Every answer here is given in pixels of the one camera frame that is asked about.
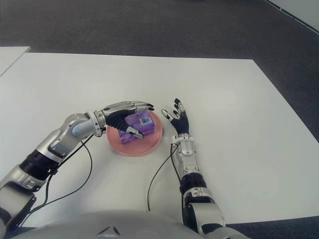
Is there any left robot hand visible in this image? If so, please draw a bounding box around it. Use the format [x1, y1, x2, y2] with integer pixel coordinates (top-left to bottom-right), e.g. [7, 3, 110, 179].
[101, 101, 155, 139]

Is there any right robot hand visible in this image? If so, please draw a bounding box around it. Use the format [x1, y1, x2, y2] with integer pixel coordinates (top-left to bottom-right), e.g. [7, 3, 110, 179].
[161, 98, 191, 136]

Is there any purple tissue paper pack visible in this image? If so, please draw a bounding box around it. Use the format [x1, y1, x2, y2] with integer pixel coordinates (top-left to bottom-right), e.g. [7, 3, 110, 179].
[119, 111, 155, 144]

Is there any pink round plate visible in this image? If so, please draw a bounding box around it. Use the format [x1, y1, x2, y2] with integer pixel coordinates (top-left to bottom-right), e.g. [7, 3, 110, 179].
[106, 111, 164, 156]

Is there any grey robot torso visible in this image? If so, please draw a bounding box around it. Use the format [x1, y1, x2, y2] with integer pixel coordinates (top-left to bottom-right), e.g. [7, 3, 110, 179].
[14, 211, 247, 239]

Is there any white side table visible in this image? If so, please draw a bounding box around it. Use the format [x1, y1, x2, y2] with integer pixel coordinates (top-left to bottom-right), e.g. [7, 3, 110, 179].
[0, 46, 31, 77]

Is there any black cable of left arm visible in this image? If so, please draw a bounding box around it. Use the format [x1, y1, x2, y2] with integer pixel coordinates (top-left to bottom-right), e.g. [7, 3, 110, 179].
[28, 135, 93, 215]

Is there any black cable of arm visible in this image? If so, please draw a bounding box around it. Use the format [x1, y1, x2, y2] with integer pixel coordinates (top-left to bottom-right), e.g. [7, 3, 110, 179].
[147, 144, 184, 212]
[28, 135, 93, 215]

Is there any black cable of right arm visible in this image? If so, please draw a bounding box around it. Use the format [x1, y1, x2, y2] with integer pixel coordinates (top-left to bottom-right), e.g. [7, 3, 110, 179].
[147, 144, 184, 212]

